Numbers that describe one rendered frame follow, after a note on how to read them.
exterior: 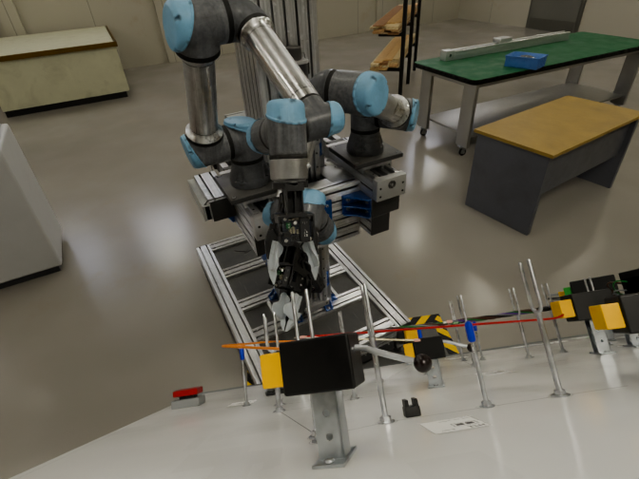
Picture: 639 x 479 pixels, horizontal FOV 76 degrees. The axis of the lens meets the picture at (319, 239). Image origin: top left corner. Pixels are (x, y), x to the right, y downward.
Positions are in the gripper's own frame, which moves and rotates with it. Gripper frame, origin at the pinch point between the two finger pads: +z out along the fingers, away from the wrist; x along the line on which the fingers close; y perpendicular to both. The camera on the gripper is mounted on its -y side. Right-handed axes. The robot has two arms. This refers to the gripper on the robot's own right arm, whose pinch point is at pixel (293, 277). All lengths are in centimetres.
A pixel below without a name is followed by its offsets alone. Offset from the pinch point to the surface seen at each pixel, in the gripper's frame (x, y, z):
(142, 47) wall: -148, -881, -288
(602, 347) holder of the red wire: 49, 29, 11
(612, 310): 25, 50, -6
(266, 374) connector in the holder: -11, 53, -7
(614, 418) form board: 14, 60, -3
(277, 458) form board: -11, 53, 1
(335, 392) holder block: -6, 55, -6
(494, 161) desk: 189, -189, -22
